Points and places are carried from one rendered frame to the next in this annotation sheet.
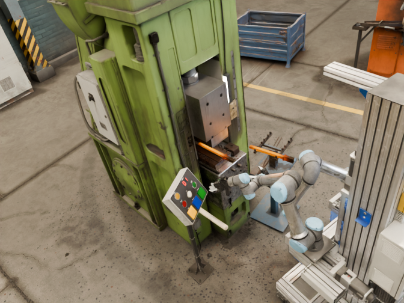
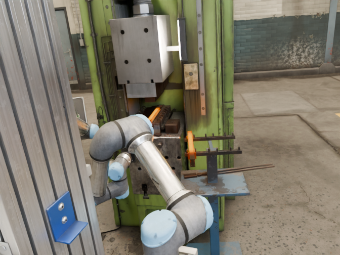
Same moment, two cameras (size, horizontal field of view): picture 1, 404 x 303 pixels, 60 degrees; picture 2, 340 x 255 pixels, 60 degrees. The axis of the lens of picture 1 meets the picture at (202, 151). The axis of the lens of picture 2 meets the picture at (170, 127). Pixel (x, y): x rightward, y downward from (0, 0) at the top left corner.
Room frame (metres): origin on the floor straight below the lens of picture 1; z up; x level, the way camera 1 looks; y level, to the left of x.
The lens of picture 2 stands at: (1.21, -1.71, 1.64)
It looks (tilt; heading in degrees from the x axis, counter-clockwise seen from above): 20 degrees down; 50
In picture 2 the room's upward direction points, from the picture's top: 5 degrees counter-clockwise
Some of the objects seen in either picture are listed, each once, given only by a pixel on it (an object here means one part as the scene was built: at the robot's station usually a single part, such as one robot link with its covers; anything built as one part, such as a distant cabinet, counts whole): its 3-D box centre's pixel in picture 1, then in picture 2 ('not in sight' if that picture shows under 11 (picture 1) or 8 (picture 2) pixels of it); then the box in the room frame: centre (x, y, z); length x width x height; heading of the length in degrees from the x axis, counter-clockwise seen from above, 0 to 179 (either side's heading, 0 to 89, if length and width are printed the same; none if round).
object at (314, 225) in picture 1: (313, 228); not in sight; (1.41, -0.64, 0.98); 0.13 x 0.12 x 0.14; 126
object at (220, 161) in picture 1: (206, 152); (152, 118); (2.45, -0.04, 0.96); 0.42 x 0.20 x 0.09; 38
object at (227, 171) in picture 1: (213, 169); (163, 150); (2.49, -0.08, 0.69); 0.56 x 0.38 x 0.45; 38
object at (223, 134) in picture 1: (202, 129); (149, 83); (2.45, -0.04, 1.22); 0.42 x 0.20 x 0.10; 38
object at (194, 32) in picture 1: (176, 28); not in sight; (2.60, 0.02, 2.06); 0.44 x 0.41 x 0.47; 38
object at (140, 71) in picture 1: (168, 146); (119, 89); (2.39, 0.28, 1.15); 0.44 x 0.26 x 2.30; 38
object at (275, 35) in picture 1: (267, 36); not in sight; (6.21, -1.60, 0.36); 1.20 x 0.80 x 0.72; 50
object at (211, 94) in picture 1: (201, 102); (151, 47); (2.48, -0.07, 1.47); 0.42 x 0.39 x 0.40; 38
